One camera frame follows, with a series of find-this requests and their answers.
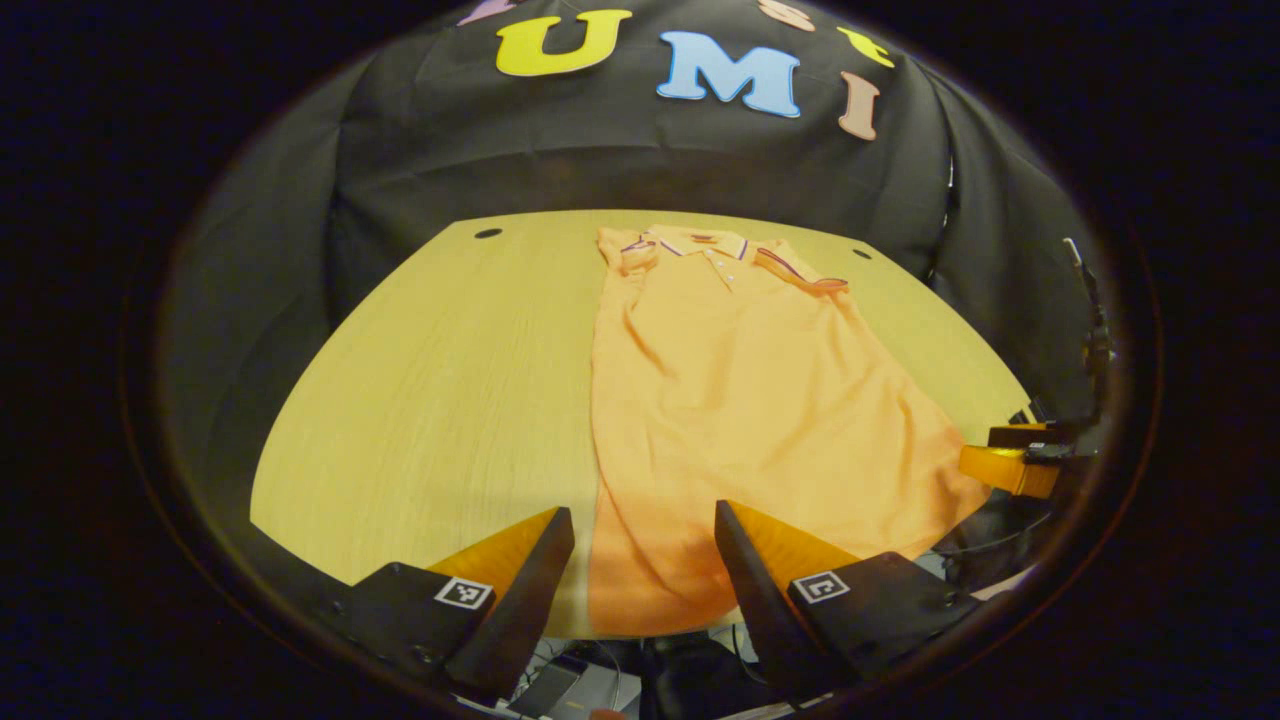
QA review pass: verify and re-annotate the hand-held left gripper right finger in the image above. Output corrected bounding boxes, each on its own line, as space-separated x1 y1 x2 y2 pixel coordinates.
714 499 986 703

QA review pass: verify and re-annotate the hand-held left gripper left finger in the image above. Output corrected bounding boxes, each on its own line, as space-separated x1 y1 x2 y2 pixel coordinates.
330 506 577 703

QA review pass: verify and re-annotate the orange T-shirt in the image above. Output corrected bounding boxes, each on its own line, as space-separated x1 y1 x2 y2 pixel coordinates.
588 225 991 638

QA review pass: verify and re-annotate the grey flat device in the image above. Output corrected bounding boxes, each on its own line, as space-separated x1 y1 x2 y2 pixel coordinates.
508 660 589 717

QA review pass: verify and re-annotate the black backdrop cloth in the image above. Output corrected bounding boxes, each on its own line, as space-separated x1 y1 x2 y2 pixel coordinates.
165 0 1111 521

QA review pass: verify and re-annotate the black cable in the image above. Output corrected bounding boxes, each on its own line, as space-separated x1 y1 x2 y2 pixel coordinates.
930 508 1053 561

